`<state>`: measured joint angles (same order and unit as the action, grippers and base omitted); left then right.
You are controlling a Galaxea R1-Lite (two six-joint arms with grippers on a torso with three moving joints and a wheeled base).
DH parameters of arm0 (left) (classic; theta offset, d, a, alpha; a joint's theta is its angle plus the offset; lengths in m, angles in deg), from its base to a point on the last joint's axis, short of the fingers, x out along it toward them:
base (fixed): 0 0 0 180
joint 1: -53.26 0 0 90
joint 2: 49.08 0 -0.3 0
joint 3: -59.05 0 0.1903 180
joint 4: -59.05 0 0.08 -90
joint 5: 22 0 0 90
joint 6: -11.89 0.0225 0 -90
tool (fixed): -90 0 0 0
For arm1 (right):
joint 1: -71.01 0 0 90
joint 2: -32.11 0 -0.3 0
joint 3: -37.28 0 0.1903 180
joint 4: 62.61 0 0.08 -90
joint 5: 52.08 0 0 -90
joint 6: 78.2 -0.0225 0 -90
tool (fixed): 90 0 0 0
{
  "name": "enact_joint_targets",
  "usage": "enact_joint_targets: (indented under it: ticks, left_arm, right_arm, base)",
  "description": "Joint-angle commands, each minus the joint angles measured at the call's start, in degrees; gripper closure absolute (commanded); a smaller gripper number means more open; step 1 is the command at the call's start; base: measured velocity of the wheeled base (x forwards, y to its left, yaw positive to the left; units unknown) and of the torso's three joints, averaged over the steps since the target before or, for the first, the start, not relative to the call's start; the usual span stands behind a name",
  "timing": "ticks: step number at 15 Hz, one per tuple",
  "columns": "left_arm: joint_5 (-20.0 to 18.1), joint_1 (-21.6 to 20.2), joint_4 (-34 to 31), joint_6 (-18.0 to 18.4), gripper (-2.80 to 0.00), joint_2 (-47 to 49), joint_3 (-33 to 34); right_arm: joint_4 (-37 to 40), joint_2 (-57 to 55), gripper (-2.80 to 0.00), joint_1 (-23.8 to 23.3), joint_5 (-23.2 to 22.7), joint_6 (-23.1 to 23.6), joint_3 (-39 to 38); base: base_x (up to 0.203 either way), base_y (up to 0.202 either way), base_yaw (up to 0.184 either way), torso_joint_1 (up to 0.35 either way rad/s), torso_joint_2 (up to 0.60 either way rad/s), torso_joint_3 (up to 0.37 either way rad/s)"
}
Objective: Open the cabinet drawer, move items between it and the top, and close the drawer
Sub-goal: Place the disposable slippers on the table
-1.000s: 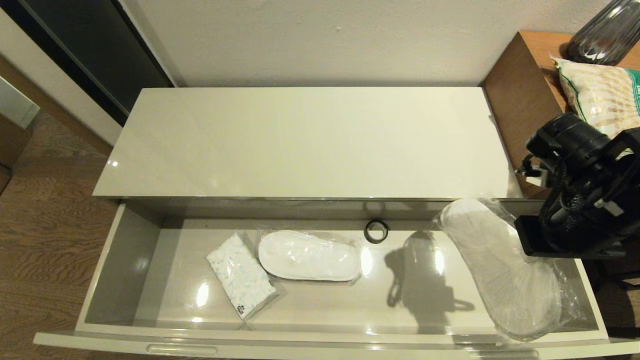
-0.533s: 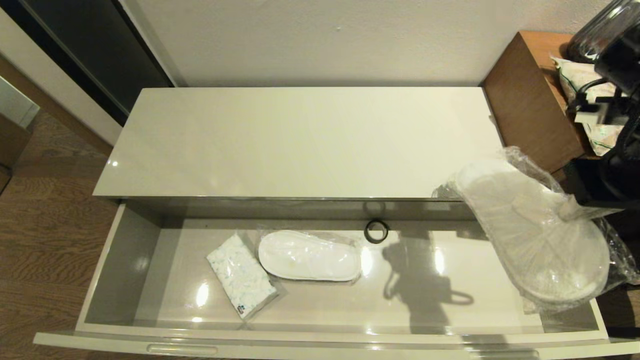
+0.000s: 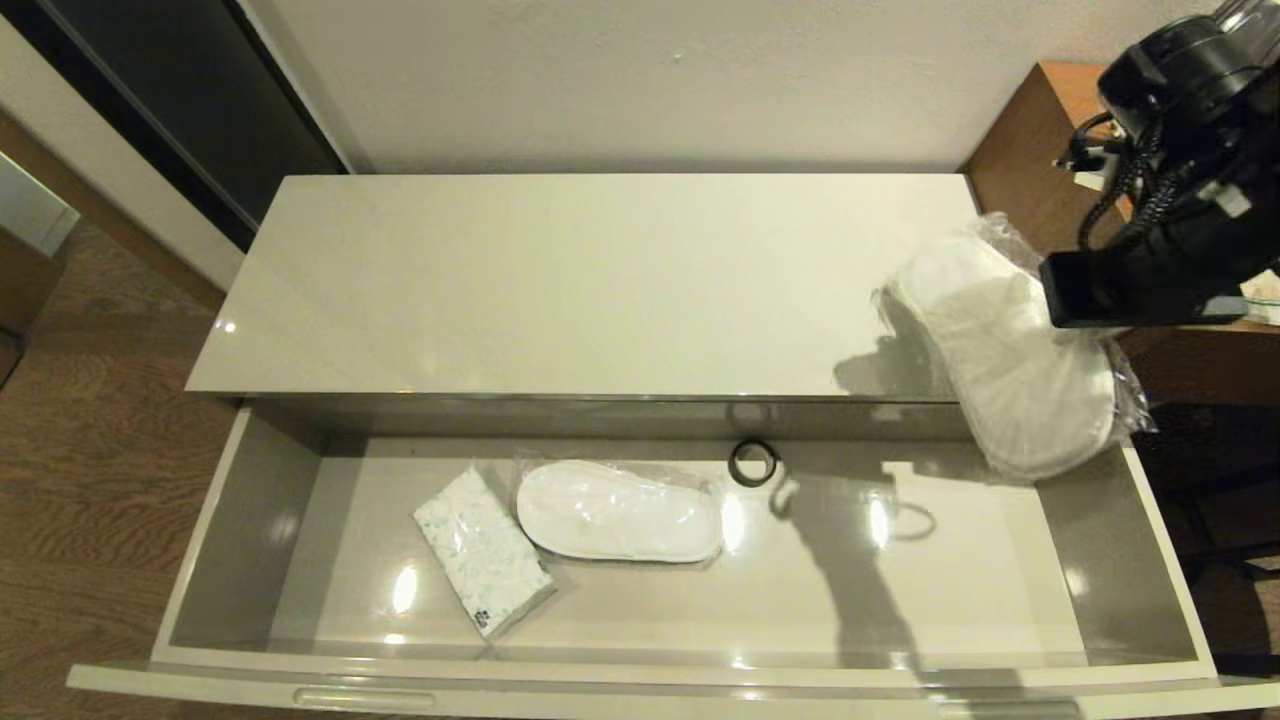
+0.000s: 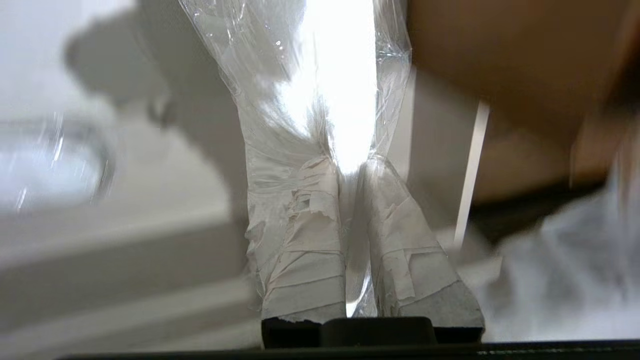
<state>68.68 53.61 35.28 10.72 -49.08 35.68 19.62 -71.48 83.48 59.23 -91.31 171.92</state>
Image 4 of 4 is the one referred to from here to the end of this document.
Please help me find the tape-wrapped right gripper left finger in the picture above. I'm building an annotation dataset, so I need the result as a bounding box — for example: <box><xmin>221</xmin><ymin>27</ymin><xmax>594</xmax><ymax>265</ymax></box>
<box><xmin>259</xmin><ymin>157</ymin><xmax>348</xmax><ymax>323</ymax></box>

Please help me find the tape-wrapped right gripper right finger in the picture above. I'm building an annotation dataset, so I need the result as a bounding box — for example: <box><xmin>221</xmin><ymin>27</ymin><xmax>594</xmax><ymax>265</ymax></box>
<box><xmin>360</xmin><ymin>155</ymin><xmax>487</xmax><ymax>331</ymax></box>

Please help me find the white slipper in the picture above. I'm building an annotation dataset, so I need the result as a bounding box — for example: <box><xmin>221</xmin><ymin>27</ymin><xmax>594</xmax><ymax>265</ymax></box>
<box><xmin>0</xmin><ymin>112</ymin><xmax>119</xmax><ymax>214</ymax></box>
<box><xmin>177</xmin><ymin>0</ymin><xmax>414</xmax><ymax>321</ymax></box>

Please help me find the grey glossy drawer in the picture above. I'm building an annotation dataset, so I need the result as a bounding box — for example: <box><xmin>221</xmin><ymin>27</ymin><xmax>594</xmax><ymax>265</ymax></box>
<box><xmin>0</xmin><ymin>0</ymin><xmax>493</xmax><ymax>352</ymax></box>

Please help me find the black tape roll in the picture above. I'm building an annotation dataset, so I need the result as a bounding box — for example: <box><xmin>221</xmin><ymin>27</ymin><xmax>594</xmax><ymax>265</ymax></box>
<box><xmin>146</xmin><ymin>95</ymin><xmax>179</xmax><ymax>129</ymax></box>

